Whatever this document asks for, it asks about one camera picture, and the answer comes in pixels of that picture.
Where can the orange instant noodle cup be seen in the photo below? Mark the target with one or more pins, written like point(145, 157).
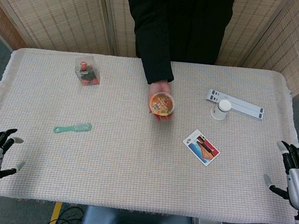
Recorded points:
point(162, 103)

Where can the bamboo folding screen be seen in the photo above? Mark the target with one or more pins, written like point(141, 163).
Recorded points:
point(56, 10)

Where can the person's bare hand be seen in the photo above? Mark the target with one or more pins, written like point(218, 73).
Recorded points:
point(161, 110)

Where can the person's black sleeved forearm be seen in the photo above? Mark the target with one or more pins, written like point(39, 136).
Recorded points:
point(154, 38)

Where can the yellow floor tape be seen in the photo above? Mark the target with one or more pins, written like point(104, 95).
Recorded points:
point(55, 215)

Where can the white box under table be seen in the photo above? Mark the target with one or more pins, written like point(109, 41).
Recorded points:
point(207, 223)

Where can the woven pastel tablecloth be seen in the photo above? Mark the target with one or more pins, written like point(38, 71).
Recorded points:
point(133, 168)

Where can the person in black clothes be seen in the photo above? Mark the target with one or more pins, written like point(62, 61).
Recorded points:
point(189, 23)

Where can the clear bag with toy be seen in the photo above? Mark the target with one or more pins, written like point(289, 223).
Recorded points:
point(87, 71)

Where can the white paper cup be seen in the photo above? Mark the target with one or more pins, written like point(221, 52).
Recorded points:
point(221, 109)

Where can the white folding stand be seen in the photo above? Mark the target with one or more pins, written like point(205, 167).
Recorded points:
point(236, 103)

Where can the colourful printed card packet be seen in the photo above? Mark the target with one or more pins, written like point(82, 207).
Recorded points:
point(201, 147)

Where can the green plastic comb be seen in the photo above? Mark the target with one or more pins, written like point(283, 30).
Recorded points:
point(73, 128)

